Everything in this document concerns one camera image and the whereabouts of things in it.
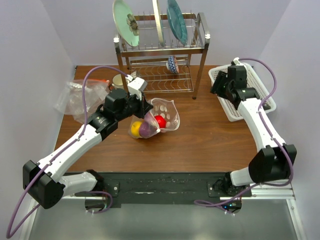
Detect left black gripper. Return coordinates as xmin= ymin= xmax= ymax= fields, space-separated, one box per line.
xmin=115 ymin=90 xmax=153 ymax=122

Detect yellow round fruit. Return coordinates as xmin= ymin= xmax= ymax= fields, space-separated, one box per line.
xmin=130 ymin=121 xmax=142 ymax=138

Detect purple onion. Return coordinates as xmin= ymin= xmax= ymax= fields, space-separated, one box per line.
xmin=138 ymin=121 xmax=157 ymax=138

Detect polka dot zip bag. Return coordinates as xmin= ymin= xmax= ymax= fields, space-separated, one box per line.
xmin=128 ymin=98 xmax=181 ymax=139

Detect red apple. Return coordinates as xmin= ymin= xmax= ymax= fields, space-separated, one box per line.
xmin=154 ymin=115 xmax=167 ymax=129

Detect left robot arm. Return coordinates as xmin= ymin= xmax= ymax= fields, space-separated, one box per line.
xmin=22 ymin=89 xmax=153 ymax=209

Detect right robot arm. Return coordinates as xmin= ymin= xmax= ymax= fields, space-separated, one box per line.
xmin=208 ymin=63 xmax=297 ymax=197

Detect clear orange-zip plastic bag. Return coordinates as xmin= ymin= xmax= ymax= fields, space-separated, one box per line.
xmin=53 ymin=79 xmax=110 ymax=124

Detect white plastic basket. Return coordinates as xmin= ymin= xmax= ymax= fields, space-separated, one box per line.
xmin=208 ymin=62 xmax=277 ymax=122

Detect cream enamel mug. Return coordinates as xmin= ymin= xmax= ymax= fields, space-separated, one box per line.
xmin=108 ymin=74 xmax=124 ymax=90

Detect brown patterned bowl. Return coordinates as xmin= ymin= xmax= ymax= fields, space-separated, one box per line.
xmin=130 ymin=71 xmax=138 ymax=79

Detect dark grey avocado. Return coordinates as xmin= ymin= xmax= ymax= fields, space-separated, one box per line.
xmin=263 ymin=104 xmax=271 ymax=111

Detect steel dish rack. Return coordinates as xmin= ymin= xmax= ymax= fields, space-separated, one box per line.
xmin=113 ymin=12 xmax=211 ymax=99

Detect blue patterned bowl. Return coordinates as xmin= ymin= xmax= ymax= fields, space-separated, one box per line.
xmin=166 ymin=55 xmax=179 ymax=74

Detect mint green flower plate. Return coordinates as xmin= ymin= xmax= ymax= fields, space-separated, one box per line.
xmin=112 ymin=0 xmax=140 ymax=47

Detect teal blue plate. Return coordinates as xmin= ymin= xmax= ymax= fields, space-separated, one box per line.
xmin=166 ymin=0 xmax=188 ymax=46

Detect beige edge-on plate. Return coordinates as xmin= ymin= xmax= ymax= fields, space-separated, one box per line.
xmin=152 ymin=0 xmax=165 ymax=47

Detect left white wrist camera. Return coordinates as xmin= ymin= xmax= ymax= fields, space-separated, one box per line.
xmin=125 ymin=75 xmax=147 ymax=100

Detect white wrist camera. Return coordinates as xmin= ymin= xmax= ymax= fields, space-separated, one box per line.
xmin=231 ymin=57 xmax=247 ymax=68
xmin=125 ymin=75 xmax=147 ymax=100

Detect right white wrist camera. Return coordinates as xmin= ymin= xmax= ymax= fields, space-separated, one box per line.
xmin=231 ymin=57 xmax=247 ymax=68

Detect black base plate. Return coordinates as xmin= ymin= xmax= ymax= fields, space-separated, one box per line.
xmin=90 ymin=170 xmax=245 ymax=208

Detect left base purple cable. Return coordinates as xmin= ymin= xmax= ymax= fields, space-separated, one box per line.
xmin=84 ymin=190 xmax=113 ymax=215

